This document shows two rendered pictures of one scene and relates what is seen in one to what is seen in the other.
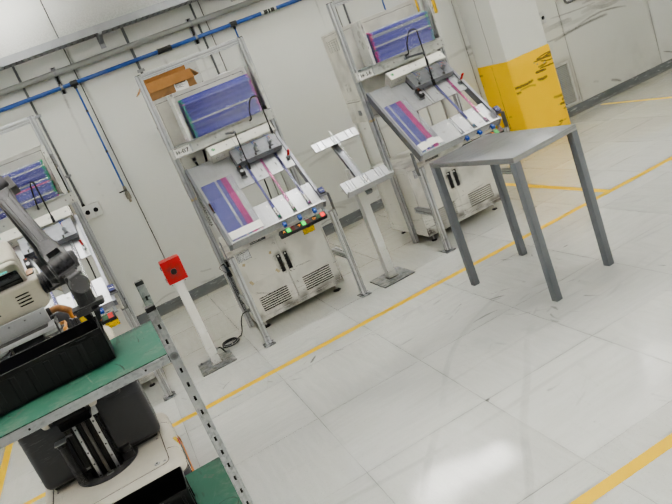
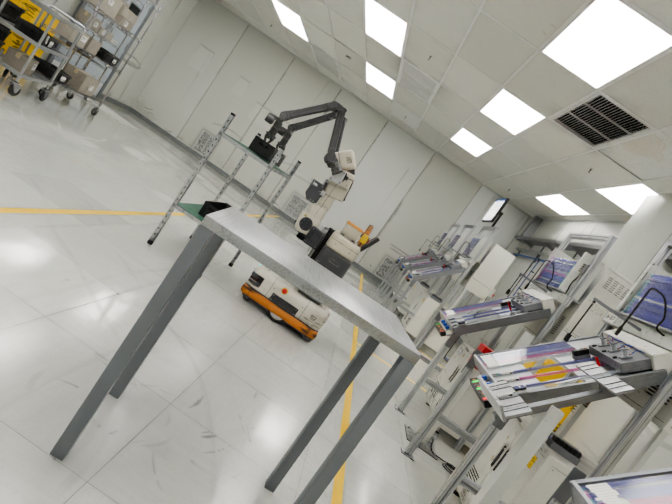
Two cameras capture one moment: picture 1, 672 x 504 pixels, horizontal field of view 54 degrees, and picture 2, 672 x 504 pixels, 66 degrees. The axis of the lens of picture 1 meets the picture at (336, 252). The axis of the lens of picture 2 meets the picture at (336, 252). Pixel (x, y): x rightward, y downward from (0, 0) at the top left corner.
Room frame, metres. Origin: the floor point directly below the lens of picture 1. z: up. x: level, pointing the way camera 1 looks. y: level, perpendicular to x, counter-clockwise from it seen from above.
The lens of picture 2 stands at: (4.02, -2.56, 1.03)
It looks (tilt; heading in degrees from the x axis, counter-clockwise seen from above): 5 degrees down; 107
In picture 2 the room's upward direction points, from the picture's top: 35 degrees clockwise
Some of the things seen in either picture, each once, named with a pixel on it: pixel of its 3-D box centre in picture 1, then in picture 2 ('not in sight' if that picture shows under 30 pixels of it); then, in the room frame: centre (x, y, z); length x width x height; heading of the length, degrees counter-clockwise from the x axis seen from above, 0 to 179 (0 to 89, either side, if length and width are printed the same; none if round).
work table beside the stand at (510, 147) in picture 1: (518, 211); (246, 375); (3.54, -1.03, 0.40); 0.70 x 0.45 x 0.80; 23
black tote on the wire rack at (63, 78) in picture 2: not in sight; (51, 71); (-1.90, 2.37, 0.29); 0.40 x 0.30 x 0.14; 106
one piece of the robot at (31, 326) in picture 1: (28, 345); (318, 189); (2.46, 1.21, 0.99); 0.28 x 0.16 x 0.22; 108
